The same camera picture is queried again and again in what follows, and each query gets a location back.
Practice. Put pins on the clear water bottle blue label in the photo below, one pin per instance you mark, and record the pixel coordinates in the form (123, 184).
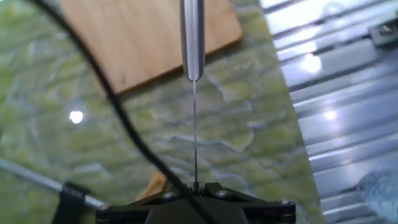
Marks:
(382, 196)

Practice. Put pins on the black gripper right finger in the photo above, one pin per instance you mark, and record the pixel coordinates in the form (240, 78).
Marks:
(267, 211)

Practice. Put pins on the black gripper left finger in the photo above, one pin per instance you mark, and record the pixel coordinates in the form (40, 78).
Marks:
(124, 214)

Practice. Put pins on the stainless steel cleaver knife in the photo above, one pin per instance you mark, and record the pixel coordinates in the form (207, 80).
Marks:
(192, 37)

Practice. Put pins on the bamboo cutting board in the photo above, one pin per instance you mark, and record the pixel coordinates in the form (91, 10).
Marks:
(140, 40)

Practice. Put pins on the black C-clamp with steel screw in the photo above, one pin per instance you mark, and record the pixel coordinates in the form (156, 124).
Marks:
(70, 199)

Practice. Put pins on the green marble pattern mat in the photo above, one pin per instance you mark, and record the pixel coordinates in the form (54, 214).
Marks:
(233, 118)

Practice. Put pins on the wooden knife rack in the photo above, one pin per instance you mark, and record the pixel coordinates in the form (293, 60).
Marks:
(155, 185)

